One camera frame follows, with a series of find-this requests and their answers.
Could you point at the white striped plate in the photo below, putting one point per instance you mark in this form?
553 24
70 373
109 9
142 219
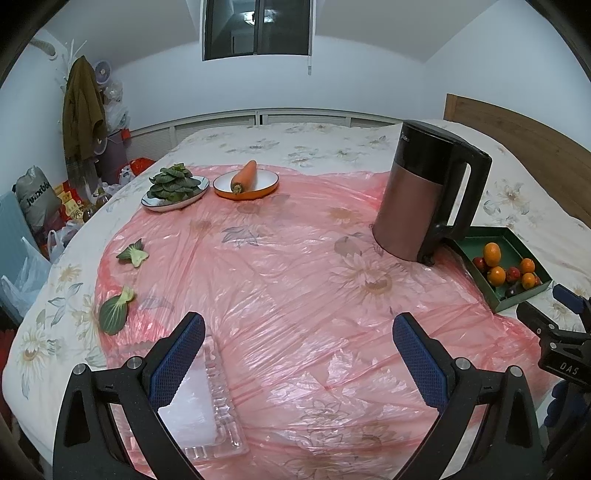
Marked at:
159 206

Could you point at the clear plastic bags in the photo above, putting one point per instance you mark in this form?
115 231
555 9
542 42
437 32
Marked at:
117 110

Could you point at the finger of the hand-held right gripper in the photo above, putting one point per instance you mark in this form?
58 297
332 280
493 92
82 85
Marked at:
572 300
535 318

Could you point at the white plastic bag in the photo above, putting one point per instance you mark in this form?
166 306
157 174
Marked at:
27 277
60 240

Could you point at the orange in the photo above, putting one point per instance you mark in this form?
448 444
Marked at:
492 253
528 280
527 265
497 275

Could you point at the pink plastic sheet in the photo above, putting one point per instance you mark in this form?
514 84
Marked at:
300 323

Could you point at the clear plastic tray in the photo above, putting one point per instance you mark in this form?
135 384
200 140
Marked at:
226 392

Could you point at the small white fan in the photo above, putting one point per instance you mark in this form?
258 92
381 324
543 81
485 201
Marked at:
102 71

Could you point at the green box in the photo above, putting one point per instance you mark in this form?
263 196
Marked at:
468 244

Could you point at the orange rimmed plate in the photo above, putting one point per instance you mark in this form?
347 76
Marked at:
263 182

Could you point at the wall pipe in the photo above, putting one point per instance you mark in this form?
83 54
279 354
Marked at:
46 47

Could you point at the carrot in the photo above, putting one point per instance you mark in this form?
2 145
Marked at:
244 177

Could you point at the pile of green leaves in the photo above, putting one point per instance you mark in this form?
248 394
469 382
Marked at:
171 182

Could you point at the white coat rack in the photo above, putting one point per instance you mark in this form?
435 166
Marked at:
74 46

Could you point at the red bag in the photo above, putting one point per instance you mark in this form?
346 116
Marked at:
138 166

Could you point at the black and copper kettle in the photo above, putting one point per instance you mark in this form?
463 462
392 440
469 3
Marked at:
406 203

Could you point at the wooden headboard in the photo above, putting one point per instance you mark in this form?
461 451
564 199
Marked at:
531 138

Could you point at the bok choy piece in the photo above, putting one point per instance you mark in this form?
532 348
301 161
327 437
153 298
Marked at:
115 314
133 254

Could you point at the dark window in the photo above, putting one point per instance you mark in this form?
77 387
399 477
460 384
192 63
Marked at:
231 27

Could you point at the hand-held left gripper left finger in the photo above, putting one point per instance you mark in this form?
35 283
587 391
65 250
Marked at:
178 357

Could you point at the dark purple plum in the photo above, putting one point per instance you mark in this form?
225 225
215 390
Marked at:
510 291

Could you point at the person's right hand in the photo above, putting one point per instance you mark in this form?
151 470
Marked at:
554 404

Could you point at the olive green coat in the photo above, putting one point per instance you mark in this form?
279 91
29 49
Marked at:
81 110

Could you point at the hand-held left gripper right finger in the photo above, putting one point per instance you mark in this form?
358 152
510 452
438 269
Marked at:
418 357

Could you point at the red and yellow boxes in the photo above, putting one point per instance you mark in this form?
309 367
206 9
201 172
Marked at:
69 198

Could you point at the grey printed bag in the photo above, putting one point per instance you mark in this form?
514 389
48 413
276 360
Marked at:
34 198

